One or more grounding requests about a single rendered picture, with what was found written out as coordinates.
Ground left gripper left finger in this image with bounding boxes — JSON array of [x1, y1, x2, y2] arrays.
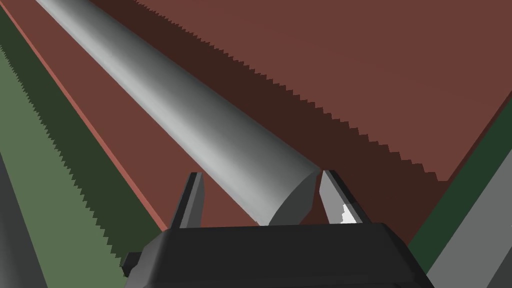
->
[[169, 171, 206, 230]]

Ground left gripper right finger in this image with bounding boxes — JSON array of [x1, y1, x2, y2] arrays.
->
[[319, 169, 372, 225]]

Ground reddish-brown cupboard door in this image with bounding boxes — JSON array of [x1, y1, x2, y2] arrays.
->
[[0, 0, 512, 246]]

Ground grey bar handle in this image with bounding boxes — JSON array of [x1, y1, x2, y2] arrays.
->
[[35, 0, 322, 227]]

